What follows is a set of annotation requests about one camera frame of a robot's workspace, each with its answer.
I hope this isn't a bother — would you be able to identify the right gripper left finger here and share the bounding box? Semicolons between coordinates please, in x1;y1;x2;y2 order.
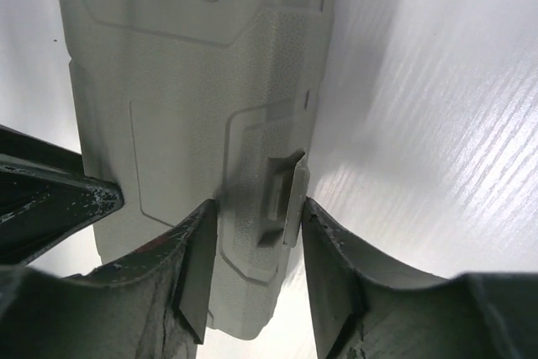
1;199;217;358

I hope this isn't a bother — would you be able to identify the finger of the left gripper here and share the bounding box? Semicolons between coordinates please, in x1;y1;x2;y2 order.
1;125;124;265

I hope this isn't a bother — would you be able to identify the grey plastic tool case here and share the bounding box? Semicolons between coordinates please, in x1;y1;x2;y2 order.
60;0;335;340

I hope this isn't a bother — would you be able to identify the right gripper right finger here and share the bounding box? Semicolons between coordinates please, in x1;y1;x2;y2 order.
302;199;537;358

